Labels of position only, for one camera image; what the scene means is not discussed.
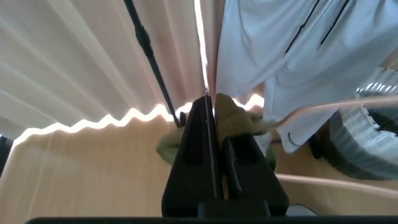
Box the pale grey shorts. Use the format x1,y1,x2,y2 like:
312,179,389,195
216,0,398,155

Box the white laundry basket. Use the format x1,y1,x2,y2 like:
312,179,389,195
309,67,398,181

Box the green garment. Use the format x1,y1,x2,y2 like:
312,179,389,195
155,92,278,172

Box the beige curtain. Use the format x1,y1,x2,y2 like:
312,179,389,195
0,0,398,147

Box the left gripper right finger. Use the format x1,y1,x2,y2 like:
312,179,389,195
221,134,290,218

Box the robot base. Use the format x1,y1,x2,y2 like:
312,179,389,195
285,203,318,218

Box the black clothes rack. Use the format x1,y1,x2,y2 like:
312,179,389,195
123,0,187,129

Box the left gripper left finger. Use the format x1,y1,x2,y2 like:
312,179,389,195
161,95,223,218

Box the pink clothes hanger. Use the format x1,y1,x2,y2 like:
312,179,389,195
273,95,398,200

